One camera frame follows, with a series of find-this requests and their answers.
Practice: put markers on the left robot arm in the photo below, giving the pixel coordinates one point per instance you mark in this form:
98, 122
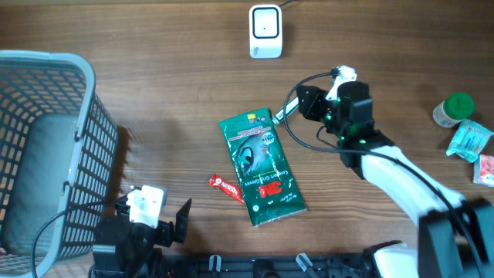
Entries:
124, 248

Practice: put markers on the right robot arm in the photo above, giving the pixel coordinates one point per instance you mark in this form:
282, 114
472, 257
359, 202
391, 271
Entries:
455, 235

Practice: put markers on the green lid jar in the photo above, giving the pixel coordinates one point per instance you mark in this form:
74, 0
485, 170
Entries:
454, 109

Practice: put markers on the grey plastic basket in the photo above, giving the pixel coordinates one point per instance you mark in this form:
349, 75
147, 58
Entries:
58, 145

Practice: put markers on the teal wipes packet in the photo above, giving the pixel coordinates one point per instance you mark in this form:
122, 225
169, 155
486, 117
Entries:
469, 140

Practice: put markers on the small green white box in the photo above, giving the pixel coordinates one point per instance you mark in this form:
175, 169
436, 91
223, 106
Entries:
285, 111

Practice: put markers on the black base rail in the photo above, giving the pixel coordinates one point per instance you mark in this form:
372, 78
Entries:
344, 265

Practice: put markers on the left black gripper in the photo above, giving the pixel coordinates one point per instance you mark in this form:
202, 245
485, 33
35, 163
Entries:
181, 226

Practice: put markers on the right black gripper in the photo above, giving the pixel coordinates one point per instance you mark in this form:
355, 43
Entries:
309, 106

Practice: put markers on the green 3M gloves pack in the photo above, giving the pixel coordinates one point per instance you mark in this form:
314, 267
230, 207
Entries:
268, 187

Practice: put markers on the white barcode scanner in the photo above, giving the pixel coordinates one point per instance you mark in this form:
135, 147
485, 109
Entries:
265, 31

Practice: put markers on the red white small packet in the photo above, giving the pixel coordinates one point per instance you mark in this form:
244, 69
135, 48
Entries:
483, 170

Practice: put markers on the red Nescafe stick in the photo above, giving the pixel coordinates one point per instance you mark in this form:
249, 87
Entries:
232, 191

